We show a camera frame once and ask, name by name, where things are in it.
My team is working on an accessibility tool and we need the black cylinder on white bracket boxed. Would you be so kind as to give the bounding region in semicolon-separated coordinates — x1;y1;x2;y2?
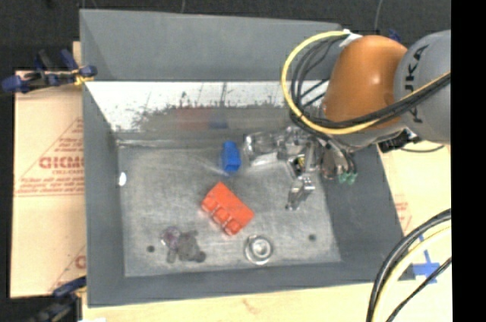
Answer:
377;129;422;154

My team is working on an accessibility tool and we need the grey metal bin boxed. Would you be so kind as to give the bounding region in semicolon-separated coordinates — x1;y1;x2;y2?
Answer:
78;8;406;307

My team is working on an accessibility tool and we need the grey and purple toy animal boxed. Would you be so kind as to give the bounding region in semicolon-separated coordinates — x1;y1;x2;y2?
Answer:
159;226;207;264

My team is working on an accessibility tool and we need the blue toy block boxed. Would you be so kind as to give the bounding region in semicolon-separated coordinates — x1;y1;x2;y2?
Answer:
219;140;243;175

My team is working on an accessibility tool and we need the brown cardboard board, red print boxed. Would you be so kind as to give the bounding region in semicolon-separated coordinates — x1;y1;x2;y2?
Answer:
8;40;452;299

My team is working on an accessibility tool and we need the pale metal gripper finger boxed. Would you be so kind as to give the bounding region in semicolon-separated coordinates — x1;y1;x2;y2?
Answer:
244;128;291;167
286;175;317;211

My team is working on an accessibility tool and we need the orange-red toy block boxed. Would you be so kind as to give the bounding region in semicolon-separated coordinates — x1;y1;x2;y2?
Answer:
200;181;255;237

